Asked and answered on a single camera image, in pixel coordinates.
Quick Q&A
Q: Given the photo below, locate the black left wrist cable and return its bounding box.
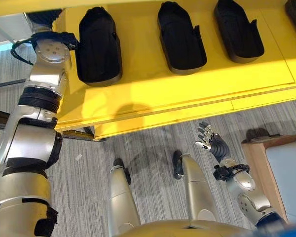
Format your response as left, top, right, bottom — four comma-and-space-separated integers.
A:
10, 40, 38, 66

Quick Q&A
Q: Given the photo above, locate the yellow shelf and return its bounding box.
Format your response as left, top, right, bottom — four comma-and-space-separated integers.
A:
0, 0, 296, 141

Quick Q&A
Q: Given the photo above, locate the pale plastic box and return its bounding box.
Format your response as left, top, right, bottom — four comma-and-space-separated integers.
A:
265, 141, 296, 220

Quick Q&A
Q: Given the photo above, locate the robot left leg silver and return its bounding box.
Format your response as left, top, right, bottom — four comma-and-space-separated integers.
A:
108, 158, 142, 237

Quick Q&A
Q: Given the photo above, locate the robot torso silver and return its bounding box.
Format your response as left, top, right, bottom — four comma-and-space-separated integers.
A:
123, 219, 262, 237

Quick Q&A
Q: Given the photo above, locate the wooden stand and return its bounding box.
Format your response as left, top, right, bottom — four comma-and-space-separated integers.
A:
241, 134, 296, 224

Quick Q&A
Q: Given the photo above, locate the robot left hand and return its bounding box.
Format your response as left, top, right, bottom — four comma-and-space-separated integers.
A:
27, 9, 63, 34

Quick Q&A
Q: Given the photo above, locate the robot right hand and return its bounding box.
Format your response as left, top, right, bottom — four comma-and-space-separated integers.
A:
195, 121, 231, 163

